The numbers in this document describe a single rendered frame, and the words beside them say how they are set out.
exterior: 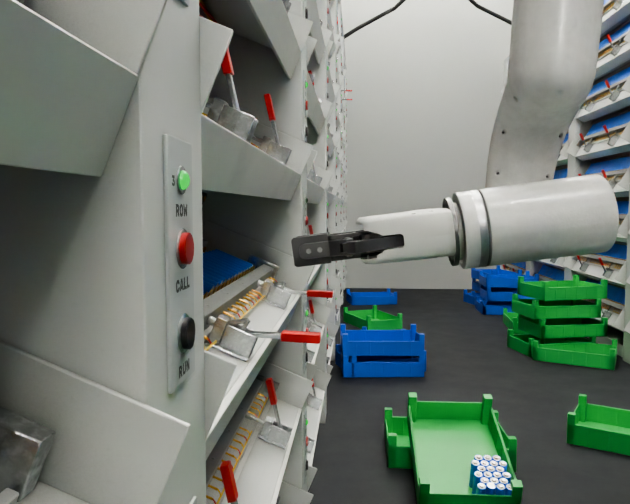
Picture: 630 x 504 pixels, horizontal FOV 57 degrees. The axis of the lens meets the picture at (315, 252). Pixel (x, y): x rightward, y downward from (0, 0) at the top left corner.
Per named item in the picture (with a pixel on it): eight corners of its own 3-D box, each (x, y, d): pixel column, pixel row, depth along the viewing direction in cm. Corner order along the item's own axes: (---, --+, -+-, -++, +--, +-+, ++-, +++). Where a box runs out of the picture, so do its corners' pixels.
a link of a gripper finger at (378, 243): (418, 231, 62) (374, 235, 65) (380, 239, 56) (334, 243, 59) (420, 242, 62) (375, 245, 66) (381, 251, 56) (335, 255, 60)
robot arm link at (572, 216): (468, 193, 68) (484, 186, 59) (583, 178, 67) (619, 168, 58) (476, 264, 68) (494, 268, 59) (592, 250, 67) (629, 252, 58)
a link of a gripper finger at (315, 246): (352, 230, 63) (291, 237, 63) (352, 231, 60) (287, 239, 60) (356, 259, 63) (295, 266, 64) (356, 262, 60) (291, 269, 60)
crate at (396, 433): (496, 438, 157) (496, 409, 156) (516, 472, 137) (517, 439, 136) (384, 435, 159) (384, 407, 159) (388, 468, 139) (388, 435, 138)
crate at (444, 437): (519, 517, 117) (524, 487, 114) (417, 514, 118) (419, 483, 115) (488, 420, 144) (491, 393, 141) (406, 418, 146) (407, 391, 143)
